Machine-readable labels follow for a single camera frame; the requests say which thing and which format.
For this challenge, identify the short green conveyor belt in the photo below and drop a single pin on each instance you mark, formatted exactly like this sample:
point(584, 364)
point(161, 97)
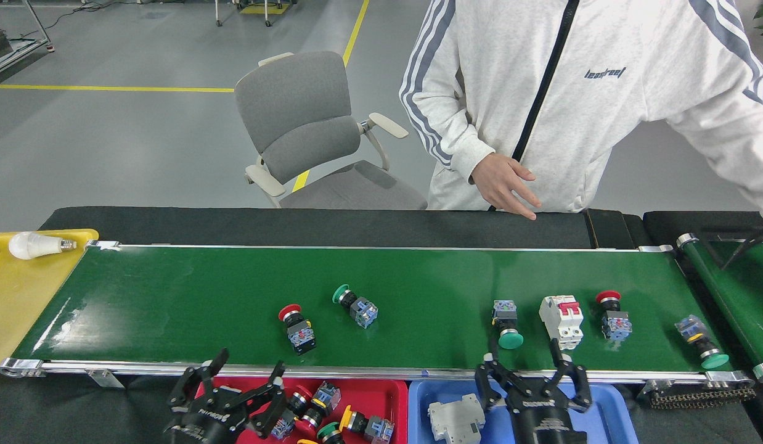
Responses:
point(745, 296)

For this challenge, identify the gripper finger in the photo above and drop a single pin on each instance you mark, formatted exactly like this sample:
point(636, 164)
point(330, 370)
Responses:
point(489, 388)
point(193, 385)
point(575, 385)
point(272, 401)

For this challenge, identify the white circuit breaker red levers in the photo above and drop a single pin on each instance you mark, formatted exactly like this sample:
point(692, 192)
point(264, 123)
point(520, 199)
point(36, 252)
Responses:
point(560, 324)

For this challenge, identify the red plastic tray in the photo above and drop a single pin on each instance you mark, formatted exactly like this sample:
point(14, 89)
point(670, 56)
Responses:
point(369, 394)

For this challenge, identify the glossy black panel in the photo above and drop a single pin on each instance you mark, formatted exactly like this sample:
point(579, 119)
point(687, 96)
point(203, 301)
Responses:
point(609, 228)

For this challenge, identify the person's right hand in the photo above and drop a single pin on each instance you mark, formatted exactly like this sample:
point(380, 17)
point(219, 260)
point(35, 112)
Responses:
point(501, 179)

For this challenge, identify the person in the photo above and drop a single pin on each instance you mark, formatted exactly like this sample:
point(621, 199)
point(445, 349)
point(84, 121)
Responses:
point(603, 123)

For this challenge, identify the blue plastic bin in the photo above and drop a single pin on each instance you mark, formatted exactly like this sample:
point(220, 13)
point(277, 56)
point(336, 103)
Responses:
point(609, 419)

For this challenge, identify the grey office chair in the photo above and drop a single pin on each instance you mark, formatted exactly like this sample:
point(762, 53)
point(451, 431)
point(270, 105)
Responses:
point(295, 92)

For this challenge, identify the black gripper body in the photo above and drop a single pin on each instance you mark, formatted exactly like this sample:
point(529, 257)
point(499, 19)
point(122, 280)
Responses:
point(545, 422)
point(212, 422)

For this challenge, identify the metal shelf rack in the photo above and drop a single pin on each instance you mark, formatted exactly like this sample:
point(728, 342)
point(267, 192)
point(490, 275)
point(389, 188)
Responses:
point(24, 52)

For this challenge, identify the white light bulb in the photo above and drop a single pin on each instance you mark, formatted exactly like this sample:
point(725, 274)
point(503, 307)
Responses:
point(30, 245)

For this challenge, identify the yellow plastic tray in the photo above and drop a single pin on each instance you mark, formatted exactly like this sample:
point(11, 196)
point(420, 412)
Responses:
point(24, 296)

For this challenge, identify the wheeled cart yellow base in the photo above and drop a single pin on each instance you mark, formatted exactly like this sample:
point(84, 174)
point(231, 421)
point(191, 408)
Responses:
point(267, 8)

